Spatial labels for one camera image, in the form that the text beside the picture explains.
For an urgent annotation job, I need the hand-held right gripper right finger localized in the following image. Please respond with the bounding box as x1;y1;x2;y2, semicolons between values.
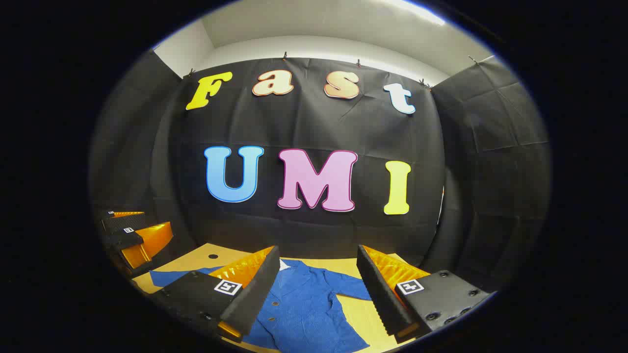
356;244;491;343

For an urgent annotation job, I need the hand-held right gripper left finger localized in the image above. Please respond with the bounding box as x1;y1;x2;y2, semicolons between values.
150;245;281;343

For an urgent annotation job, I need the black backdrop cloth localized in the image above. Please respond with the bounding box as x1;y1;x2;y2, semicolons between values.
91;49;552;295

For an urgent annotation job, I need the blue corduroy shirt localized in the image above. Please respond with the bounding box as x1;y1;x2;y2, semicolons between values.
150;259;373;353

